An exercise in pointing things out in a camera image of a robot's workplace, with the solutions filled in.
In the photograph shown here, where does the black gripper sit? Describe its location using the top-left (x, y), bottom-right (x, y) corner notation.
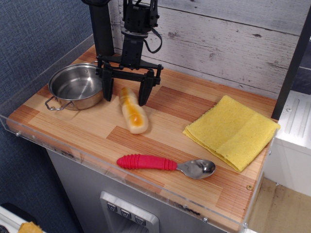
top-left (96, 29), bottom-right (162, 106)

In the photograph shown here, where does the toy bread loaf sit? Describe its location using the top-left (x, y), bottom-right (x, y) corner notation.
top-left (119, 87), bottom-right (149, 134)

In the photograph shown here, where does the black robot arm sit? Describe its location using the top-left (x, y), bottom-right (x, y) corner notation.
top-left (96, 0), bottom-right (163, 106)

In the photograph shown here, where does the yellow folded cloth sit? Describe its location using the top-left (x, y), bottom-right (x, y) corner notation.
top-left (183, 96), bottom-right (280, 172)

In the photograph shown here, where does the small steel pot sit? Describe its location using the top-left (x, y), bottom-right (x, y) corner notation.
top-left (45, 63), bottom-right (104, 111)

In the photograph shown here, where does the clear acrylic table guard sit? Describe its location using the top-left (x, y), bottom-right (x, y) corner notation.
top-left (0, 31), bottom-right (276, 233)

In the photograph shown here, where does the grey toy fridge cabinet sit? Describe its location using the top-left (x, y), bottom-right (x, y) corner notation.
top-left (48, 150), bottom-right (223, 233)

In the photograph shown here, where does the orange yellow object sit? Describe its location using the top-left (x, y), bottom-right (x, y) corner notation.
top-left (18, 222), bottom-right (43, 233)

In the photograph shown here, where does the white shelf unit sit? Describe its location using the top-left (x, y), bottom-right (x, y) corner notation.
top-left (264, 91), bottom-right (311, 196)

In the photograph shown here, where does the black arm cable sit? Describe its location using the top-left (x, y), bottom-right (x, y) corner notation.
top-left (143, 26), bottom-right (163, 54)

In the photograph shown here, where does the black left frame post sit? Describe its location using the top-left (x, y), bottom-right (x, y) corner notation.
top-left (82, 0), bottom-right (115, 56)

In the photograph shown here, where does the black frame post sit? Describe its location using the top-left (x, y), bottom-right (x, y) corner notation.
top-left (271, 8), bottom-right (311, 120)
top-left (82, 0), bottom-right (115, 56)

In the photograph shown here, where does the red handled metal spoon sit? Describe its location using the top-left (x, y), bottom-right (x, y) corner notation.
top-left (117, 154), bottom-right (216, 180)

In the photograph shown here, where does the black right frame post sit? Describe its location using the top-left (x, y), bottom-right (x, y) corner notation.
top-left (271, 8), bottom-right (311, 120)

